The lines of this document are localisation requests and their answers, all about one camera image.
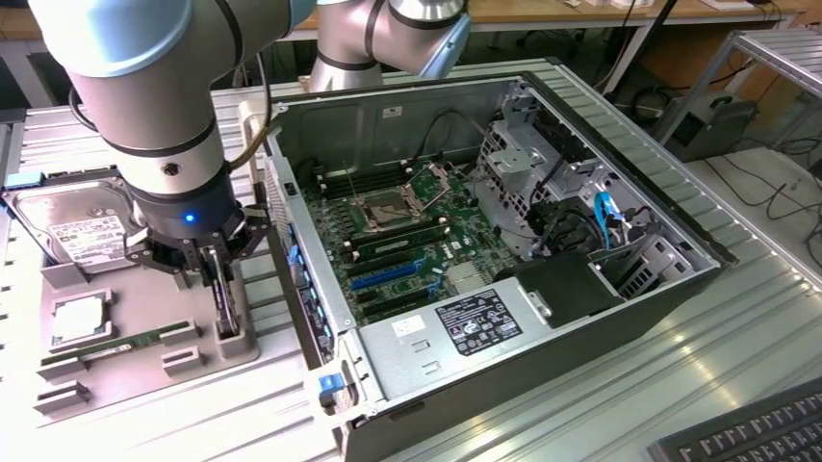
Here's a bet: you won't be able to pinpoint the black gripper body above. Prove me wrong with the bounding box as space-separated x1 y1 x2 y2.
127 167 251 243

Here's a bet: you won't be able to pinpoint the black graphics card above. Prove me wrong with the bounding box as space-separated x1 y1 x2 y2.
202 244 244 339

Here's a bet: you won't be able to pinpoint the grey parts rack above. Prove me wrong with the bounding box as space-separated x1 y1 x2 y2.
0 257 263 430

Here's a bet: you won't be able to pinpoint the silver hard disk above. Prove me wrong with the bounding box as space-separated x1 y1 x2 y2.
3 175 148 276

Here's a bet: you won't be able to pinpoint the silver CPU chip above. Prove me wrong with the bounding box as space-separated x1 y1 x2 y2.
51 300 110 346

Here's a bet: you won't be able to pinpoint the blue expansion slot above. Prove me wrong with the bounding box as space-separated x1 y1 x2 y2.
349 268 418 294

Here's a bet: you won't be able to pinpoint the metal CPU socket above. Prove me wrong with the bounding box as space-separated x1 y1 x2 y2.
358 188 427 231

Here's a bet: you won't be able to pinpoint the green installed RAM stick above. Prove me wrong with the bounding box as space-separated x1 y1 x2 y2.
351 229 453 257

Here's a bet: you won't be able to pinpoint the green motherboard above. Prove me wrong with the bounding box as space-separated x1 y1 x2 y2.
299 157 523 324

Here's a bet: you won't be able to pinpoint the blue case latch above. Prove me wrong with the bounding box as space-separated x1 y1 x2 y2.
316 372 343 401

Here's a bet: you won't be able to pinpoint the silver chipset heatsink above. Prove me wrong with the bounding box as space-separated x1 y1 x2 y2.
445 263 495 295

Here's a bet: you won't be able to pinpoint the grey power supply unit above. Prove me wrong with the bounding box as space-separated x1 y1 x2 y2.
355 275 562 401

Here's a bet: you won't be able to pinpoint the silver metal disk bay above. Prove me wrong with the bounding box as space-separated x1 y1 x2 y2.
478 84 583 244

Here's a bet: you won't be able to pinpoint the black plastic air shroud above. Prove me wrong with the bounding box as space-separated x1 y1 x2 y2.
511 253 630 329

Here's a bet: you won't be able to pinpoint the black open PC case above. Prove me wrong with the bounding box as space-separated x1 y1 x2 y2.
260 70 741 462

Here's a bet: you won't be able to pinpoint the wooden desk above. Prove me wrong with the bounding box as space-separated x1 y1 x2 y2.
275 0 805 36

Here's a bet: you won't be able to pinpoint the black box device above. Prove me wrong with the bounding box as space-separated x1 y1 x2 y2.
669 94 761 164

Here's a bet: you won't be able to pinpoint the black keyboard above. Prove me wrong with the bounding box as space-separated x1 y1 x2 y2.
646 383 822 462

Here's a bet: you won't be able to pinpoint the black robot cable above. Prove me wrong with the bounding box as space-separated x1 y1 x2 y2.
218 47 279 170

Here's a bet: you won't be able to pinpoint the black looped wire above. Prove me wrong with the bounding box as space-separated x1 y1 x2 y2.
413 110 491 166

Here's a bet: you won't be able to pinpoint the blue flat wire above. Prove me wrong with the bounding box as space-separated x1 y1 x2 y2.
594 191 630 252

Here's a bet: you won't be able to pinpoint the black table cable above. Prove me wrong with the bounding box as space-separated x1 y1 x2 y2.
702 141 822 232

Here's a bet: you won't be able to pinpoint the aluminium frame shelf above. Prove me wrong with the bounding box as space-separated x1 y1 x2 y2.
659 29 822 163

